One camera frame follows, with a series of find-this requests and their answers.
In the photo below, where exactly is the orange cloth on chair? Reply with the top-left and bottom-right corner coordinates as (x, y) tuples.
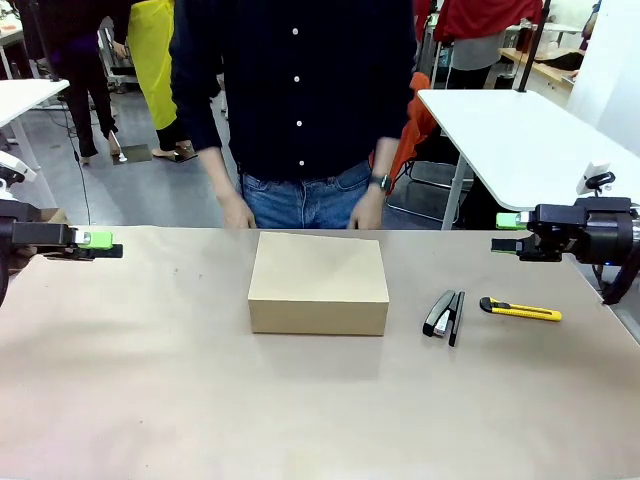
(387, 71), (442, 194)

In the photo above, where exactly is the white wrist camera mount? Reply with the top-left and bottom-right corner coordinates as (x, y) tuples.
(0, 149), (38, 200)
(575, 160), (617, 197)

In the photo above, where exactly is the dark floor plate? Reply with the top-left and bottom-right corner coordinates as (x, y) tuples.
(111, 143), (153, 164)

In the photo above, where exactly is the person's right forearm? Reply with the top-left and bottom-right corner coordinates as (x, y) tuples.
(198, 145), (242, 199)

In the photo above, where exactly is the black pole stand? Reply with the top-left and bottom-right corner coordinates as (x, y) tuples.
(516, 0), (552, 95)

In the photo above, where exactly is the black silver stapler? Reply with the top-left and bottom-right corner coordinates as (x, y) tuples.
(422, 289), (467, 348)

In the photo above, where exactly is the bystander in black clothes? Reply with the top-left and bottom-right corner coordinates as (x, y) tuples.
(27, 0), (132, 167)

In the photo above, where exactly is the yellow black utility knife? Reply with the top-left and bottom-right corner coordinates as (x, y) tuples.
(479, 296), (564, 323)

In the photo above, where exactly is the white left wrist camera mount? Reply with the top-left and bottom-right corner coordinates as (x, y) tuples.
(0, 149), (38, 200)

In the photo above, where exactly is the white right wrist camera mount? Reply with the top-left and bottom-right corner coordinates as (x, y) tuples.
(575, 160), (617, 197)

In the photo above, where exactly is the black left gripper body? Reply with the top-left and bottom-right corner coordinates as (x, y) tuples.
(0, 198), (95, 263)

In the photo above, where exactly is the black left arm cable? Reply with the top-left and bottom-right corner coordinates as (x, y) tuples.
(0, 249), (11, 307)

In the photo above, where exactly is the bystander in yellow apron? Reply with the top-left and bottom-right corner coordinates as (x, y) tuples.
(125, 0), (200, 163)

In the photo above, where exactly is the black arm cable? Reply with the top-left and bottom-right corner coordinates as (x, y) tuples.
(0, 249), (11, 307)
(601, 248), (640, 307)

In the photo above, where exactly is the person's left forearm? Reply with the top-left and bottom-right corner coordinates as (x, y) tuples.
(368, 136), (402, 180)

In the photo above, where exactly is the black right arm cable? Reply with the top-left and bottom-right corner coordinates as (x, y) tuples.
(601, 248), (640, 307)

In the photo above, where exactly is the bystander in red top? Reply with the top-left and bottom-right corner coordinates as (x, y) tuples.
(432, 0), (545, 91)

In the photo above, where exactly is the large white side table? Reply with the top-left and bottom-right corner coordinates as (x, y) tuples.
(416, 88), (640, 281)

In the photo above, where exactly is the metal chair frame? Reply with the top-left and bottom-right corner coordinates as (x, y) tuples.
(386, 158), (475, 224)

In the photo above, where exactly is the person's right hand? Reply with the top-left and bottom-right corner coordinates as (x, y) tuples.
(218, 191), (258, 231)

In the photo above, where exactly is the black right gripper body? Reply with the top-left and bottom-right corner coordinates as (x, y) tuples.
(518, 197), (635, 264)

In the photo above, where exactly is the wooden background table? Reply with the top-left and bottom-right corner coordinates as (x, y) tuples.
(498, 46), (577, 92)

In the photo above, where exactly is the person in dark shirt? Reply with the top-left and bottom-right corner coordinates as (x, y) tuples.
(168, 0), (419, 230)

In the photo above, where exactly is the brown cardboard box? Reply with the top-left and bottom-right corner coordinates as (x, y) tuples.
(247, 230), (391, 338)

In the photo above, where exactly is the person's left hand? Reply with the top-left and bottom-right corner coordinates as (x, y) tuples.
(346, 186), (387, 231)

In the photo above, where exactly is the small white side table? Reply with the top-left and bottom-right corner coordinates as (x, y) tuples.
(0, 78), (72, 201)

